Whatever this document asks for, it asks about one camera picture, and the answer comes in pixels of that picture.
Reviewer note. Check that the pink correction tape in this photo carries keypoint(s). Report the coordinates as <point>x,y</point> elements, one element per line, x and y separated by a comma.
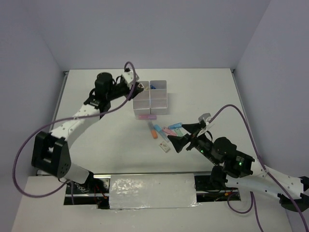
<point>168,131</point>

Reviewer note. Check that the green correction tape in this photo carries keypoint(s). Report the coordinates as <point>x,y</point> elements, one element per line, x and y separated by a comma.
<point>178,132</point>

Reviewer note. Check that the white eraser box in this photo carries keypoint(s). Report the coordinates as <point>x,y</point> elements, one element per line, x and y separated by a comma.
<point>164,146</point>

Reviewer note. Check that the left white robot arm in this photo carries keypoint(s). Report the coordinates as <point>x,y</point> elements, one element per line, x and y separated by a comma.
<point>51,152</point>

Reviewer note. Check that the blue correction tape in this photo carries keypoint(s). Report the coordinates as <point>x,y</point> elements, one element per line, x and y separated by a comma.
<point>175,126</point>

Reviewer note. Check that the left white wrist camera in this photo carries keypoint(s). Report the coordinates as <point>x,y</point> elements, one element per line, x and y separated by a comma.
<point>127,77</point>

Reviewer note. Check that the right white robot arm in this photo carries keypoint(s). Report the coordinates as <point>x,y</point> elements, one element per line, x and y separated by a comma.
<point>235,169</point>

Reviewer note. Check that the light blue highlighter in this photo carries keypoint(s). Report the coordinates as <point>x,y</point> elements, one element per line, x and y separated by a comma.
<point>161,133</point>

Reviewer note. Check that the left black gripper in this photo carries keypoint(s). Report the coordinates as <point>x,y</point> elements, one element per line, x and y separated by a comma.
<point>135,90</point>

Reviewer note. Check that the left white divided container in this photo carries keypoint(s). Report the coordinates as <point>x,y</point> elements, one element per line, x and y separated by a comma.
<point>141,103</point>

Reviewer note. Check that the pink highlighter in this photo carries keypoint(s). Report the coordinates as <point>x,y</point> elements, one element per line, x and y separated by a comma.
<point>146,117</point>

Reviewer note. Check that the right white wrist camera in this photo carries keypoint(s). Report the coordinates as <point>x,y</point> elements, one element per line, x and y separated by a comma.
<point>205,119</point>

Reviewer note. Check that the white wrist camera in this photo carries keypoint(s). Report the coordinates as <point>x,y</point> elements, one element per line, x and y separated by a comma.
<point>127,77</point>
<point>205,119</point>

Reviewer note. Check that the silver foil panel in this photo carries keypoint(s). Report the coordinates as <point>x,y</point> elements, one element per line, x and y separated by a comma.
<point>152,191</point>

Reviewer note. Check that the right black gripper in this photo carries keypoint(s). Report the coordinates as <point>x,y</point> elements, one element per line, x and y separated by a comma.
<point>178,141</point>

